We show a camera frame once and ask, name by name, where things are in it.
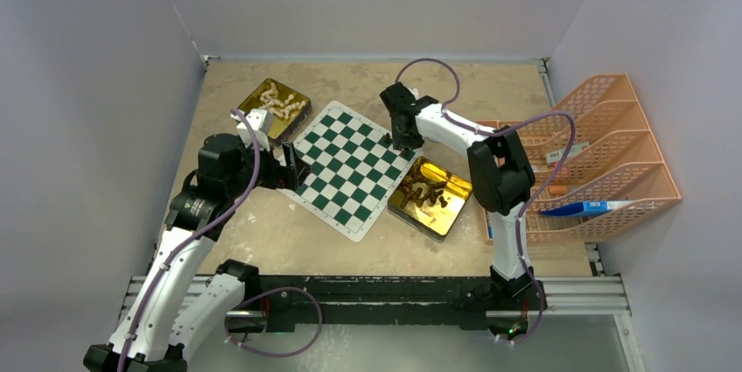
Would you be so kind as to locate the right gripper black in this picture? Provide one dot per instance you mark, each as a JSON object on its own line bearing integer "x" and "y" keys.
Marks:
{"x": 400, "y": 143}

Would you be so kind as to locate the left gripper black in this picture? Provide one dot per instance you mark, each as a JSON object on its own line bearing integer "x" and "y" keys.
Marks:
{"x": 287, "y": 177}

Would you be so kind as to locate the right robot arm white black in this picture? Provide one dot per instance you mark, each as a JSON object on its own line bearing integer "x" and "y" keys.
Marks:
{"x": 500, "y": 173}

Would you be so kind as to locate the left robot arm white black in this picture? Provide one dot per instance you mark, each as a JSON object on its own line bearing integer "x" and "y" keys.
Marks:
{"x": 159, "y": 333}

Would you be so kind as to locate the gold tin white pieces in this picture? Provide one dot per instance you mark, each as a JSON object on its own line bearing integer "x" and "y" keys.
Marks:
{"x": 281, "y": 130}

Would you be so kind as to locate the white chess pieces pile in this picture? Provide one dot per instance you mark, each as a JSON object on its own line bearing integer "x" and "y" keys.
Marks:
{"x": 283, "y": 102}

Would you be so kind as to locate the green white chess mat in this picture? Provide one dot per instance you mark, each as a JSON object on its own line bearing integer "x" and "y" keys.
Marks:
{"x": 353, "y": 171}

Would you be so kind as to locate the brown chess pieces pile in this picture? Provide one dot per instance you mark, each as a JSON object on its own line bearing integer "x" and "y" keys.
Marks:
{"x": 424, "y": 186}

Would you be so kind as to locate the gold tin brown pieces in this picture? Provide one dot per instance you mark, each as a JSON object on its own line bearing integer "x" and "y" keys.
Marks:
{"x": 435, "y": 222}

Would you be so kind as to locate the peach plastic file organizer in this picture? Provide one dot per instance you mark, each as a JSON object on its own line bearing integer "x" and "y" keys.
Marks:
{"x": 617, "y": 158}

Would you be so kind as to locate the blue box in organizer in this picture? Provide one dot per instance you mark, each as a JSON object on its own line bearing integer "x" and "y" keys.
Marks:
{"x": 586, "y": 208}

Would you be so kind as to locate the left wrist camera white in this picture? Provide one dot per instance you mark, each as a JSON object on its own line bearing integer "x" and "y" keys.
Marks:
{"x": 260, "y": 121}

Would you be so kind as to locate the black metal base frame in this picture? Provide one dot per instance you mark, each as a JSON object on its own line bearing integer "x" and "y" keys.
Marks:
{"x": 470, "y": 303}

